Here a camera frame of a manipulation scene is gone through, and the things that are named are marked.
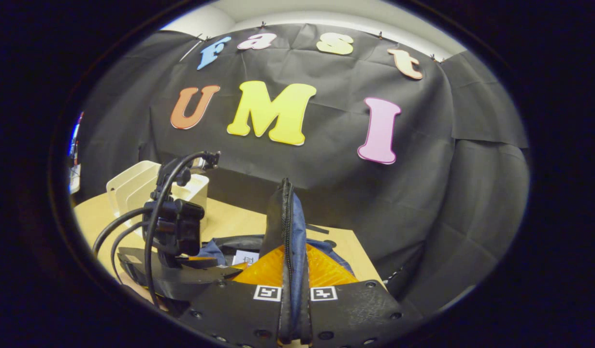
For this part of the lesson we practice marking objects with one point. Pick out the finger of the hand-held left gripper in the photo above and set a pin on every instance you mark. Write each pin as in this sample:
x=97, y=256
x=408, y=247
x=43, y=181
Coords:
x=195, y=263

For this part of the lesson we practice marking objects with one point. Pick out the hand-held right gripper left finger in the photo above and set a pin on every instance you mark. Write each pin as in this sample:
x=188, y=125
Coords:
x=234, y=314

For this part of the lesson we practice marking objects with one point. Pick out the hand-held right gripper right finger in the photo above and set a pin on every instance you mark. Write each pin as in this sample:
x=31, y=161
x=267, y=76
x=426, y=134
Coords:
x=350, y=314

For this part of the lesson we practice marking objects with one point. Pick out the white cover book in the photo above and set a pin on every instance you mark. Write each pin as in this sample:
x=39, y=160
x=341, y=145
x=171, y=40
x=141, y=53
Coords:
x=244, y=257

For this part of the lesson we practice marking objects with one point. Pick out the cream plastic bookshelf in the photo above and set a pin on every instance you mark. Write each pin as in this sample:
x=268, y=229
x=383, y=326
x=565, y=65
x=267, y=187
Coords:
x=133, y=188

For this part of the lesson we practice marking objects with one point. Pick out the blue schoolbag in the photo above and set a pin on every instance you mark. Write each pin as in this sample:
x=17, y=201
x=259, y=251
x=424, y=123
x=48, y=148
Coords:
x=295, y=232

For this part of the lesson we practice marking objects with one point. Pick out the black tape strip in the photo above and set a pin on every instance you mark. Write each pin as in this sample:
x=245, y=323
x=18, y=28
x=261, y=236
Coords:
x=316, y=228

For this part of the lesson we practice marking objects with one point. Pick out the white and red background object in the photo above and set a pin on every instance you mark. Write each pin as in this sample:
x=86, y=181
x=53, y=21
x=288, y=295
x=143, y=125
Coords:
x=75, y=179

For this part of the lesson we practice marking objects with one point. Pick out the black backdrop cloth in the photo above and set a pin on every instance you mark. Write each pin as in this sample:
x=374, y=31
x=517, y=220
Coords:
x=316, y=174

